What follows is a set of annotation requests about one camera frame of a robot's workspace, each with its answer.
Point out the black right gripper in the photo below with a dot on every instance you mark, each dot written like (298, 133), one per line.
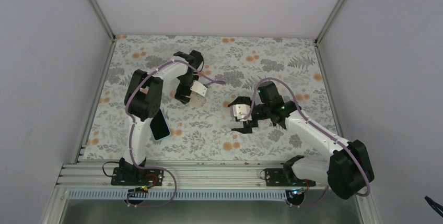
(246, 129)

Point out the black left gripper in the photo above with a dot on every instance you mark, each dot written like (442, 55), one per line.
(179, 90)

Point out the beige phone case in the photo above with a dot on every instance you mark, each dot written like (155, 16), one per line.
(196, 100)

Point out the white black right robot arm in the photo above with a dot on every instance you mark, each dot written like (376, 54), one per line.
(346, 168)

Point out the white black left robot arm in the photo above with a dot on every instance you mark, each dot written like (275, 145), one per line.
(144, 95)

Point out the blue-cased black phone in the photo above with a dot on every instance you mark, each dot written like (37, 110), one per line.
(159, 127)

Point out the floral patterned table mat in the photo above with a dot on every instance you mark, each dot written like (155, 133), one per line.
(207, 132)

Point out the black object at edge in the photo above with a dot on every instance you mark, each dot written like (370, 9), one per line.
(434, 205)

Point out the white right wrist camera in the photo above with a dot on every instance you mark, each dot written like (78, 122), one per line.
(240, 111)

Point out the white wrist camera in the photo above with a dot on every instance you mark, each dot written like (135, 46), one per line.
(240, 111)
(199, 88)

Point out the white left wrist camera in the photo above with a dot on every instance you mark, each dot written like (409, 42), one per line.
(199, 88)

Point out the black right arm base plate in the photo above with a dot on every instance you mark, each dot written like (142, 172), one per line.
(275, 177)

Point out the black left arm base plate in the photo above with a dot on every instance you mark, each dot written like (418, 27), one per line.
(137, 177)

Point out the aluminium rail frame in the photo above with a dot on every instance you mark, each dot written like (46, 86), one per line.
(184, 180)

